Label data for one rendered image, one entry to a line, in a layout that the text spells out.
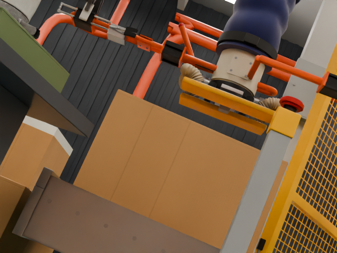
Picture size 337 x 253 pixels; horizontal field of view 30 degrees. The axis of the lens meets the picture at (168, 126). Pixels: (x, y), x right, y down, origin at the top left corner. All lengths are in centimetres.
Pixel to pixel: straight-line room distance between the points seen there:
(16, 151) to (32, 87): 239
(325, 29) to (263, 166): 188
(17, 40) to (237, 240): 75
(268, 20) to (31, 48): 102
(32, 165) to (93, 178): 180
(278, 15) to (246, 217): 92
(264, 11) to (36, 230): 111
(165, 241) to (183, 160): 30
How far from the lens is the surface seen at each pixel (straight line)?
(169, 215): 198
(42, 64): 163
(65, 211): 186
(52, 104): 152
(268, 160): 171
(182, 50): 229
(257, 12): 232
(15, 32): 152
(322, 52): 345
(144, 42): 232
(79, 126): 165
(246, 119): 233
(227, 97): 215
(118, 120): 203
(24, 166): 379
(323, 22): 351
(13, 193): 205
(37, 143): 380
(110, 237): 184
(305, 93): 330
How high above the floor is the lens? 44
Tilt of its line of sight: 13 degrees up
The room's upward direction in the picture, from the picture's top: 24 degrees clockwise
